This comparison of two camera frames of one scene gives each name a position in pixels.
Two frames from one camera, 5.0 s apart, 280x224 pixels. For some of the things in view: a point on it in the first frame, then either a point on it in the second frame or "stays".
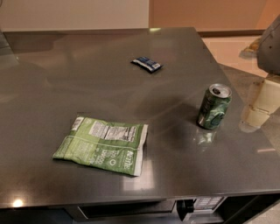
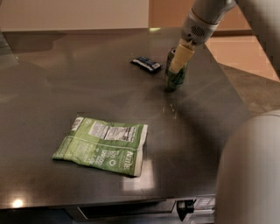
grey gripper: [269, 49] to [196, 31]
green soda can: [214, 106] to [174, 80]
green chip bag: [115, 145] stays
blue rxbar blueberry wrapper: [146, 64] stays
